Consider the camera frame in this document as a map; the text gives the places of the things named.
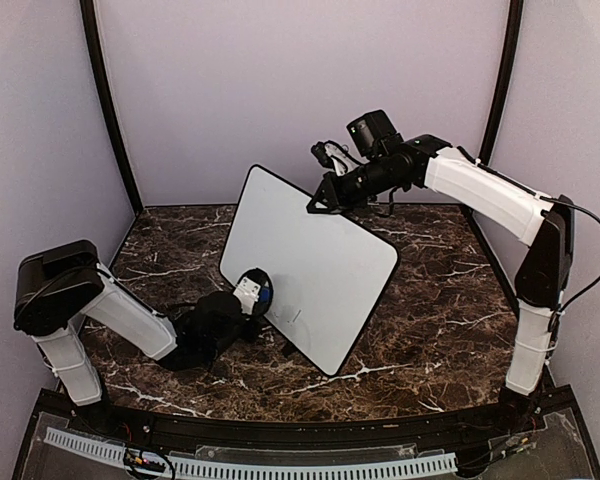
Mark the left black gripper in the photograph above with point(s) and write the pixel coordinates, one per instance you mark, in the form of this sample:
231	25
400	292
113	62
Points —
253	335

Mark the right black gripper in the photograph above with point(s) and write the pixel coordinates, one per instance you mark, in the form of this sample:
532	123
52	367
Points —
334	199

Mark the blue whiteboard eraser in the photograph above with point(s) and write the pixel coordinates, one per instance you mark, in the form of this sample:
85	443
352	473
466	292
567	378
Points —
265	298

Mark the white whiteboard black frame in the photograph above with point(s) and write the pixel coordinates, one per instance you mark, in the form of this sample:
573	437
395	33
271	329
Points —
328	272

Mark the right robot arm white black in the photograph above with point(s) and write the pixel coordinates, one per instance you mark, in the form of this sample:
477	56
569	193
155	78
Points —
389	163

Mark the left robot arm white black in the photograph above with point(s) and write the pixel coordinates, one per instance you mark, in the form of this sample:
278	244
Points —
58	285

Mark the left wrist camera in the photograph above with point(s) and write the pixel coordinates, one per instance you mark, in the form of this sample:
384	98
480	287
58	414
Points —
247	291

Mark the white slotted cable duct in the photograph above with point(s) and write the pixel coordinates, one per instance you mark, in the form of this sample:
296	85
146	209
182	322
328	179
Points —
176	466

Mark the right black frame post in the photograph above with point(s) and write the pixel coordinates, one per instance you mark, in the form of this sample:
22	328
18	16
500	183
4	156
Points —
506	65

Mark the black frame post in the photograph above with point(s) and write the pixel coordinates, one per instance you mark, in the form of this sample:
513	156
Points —
506	65
104	93

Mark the black curved front rail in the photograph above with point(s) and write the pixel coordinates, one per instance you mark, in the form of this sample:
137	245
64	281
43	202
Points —
462	428

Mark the left black frame post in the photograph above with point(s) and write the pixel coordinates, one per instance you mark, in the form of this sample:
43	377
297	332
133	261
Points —
104	93

